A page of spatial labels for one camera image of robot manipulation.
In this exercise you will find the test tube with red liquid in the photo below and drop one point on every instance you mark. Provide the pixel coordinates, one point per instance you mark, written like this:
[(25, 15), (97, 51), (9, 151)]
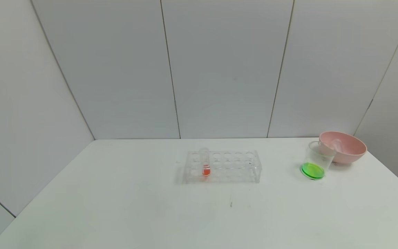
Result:
[(206, 170)]

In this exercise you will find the pink bowl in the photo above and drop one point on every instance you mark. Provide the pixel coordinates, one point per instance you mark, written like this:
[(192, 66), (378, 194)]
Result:
[(349, 148)]

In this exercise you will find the clear plastic beaker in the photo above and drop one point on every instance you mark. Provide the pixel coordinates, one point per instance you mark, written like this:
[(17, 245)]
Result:
[(312, 170)]

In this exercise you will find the clear plastic test tube rack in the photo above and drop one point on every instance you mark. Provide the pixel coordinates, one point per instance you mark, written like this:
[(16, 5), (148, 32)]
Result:
[(226, 166)]

